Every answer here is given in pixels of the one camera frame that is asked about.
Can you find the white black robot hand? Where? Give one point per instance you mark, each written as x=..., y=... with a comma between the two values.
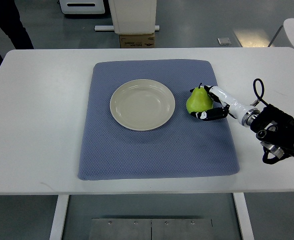
x=223, y=105

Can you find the green pear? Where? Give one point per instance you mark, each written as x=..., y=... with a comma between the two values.
x=199, y=100

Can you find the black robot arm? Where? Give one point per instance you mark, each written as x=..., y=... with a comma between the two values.
x=272, y=127

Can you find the small grey floor plate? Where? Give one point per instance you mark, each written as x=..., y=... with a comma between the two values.
x=224, y=41

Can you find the cream round plate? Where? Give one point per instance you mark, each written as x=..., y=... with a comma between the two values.
x=142, y=104

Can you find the blue textured mat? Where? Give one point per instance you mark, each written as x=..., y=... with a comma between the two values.
x=184, y=147

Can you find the right white table leg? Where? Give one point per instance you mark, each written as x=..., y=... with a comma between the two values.
x=243, y=216

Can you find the white table leg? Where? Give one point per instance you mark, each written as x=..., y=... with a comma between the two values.
x=243, y=216
x=58, y=223

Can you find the brown cardboard box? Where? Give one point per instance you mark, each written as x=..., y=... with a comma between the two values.
x=137, y=41

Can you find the white cabinet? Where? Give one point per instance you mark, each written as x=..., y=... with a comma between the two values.
x=131, y=17

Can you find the white machine with slot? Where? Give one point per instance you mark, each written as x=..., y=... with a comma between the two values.
x=82, y=7

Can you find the left white table leg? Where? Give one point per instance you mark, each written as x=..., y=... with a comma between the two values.
x=58, y=223

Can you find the person in dark trousers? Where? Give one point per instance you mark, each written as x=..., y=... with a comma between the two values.
x=11, y=25

